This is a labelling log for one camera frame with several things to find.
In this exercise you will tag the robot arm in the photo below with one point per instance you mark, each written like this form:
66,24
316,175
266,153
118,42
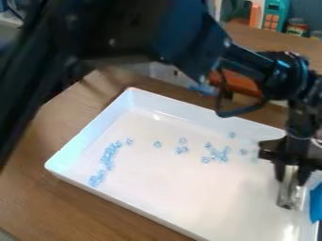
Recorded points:
126,28

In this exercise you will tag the orange toy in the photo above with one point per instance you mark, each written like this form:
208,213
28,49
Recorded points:
241,82

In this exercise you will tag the blue toy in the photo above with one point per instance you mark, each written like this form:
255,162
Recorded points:
316,204

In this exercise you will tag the red and green can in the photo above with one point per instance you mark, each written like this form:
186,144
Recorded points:
297,27

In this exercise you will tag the pile of blue bits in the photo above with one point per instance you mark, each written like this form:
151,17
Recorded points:
107,159
211,152

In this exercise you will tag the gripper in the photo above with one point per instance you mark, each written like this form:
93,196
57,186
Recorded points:
297,148

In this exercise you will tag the white box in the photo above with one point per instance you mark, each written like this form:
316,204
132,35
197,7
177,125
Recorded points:
165,72

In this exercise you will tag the silver tool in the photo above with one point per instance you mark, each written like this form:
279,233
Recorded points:
291,193

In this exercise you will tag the white tray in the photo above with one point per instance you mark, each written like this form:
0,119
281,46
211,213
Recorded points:
180,185

